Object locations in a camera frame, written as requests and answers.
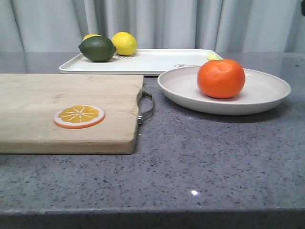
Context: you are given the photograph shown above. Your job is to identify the wooden cutting board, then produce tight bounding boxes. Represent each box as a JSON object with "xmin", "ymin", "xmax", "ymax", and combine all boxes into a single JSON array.
[{"xmin": 0, "ymin": 73, "xmax": 154, "ymax": 155}]

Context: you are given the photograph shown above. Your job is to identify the grey curtain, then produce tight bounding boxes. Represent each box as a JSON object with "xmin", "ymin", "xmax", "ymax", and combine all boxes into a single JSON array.
[{"xmin": 0, "ymin": 0, "xmax": 305, "ymax": 53}]

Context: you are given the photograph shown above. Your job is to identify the yellow plastic fork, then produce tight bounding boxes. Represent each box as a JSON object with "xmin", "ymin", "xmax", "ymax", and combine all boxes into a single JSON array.
[{"xmin": 207, "ymin": 52, "xmax": 223, "ymax": 61}]

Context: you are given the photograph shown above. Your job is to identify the beige round plate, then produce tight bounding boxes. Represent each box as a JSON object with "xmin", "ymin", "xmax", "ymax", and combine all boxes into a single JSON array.
[{"xmin": 157, "ymin": 66, "xmax": 291, "ymax": 115}]

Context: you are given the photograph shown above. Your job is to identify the yellow lemon left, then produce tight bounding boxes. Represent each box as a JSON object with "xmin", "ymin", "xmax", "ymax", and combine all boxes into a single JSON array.
[{"xmin": 83, "ymin": 34, "xmax": 101, "ymax": 40}]

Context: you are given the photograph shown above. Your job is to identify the yellow lemon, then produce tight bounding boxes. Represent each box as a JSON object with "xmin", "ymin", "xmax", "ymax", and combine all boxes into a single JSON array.
[
  {"xmin": 112, "ymin": 31, "xmax": 137, "ymax": 56},
  {"xmin": 83, "ymin": 34, "xmax": 101, "ymax": 40}
]

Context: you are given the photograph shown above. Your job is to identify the white bear tray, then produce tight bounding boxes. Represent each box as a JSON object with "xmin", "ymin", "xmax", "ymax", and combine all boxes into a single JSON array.
[{"xmin": 59, "ymin": 49, "xmax": 214, "ymax": 76}]

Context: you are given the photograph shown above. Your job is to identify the orange slice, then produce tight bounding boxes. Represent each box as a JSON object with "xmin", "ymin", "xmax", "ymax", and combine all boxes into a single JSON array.
[{"xmin": 53, "ymin": 104, "xmax": 105, "ymax": 129}]

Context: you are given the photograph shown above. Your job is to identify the yellow lemon right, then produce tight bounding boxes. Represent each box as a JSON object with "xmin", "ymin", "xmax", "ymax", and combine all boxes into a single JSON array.
[{"xmin": 112, "ymin": 31, "xmax": 137, "ymax": 56}]

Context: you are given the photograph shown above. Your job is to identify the orange mandarin fruit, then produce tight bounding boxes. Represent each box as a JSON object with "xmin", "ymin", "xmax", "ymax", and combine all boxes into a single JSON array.
[{"xmin": 197, "ymin": 59, "xmax": 245, "ymax": 99}]

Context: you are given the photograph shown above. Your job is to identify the dark green lime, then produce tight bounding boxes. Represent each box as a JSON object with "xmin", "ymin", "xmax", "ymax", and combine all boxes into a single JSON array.
[{"xmin": 78, "ymin": 36, "xmax": 116, "ymax": 62}]

